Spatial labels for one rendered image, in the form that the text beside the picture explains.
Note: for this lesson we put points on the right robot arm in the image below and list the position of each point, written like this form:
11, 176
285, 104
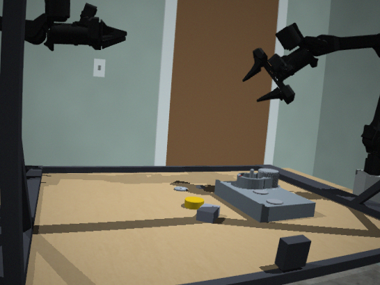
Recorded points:
291, 37

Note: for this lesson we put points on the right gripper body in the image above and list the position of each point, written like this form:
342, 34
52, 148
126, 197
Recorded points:
288, 93

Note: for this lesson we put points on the yellow short cylinder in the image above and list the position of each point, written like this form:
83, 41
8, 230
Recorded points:
193, 202

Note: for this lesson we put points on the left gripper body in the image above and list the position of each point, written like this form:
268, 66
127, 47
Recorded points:
80, 34

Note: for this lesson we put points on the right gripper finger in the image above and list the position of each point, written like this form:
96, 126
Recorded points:
256, 68
270, 95

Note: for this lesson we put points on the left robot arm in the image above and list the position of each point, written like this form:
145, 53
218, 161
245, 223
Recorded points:
57, 33

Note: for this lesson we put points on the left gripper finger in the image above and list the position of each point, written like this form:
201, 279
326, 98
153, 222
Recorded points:
108, 33
112, 42

